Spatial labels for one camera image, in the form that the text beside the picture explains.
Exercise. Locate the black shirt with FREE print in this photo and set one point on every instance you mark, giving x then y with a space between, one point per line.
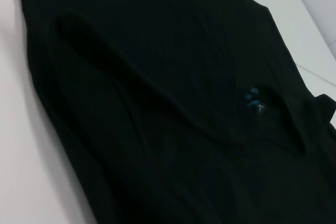
157 103

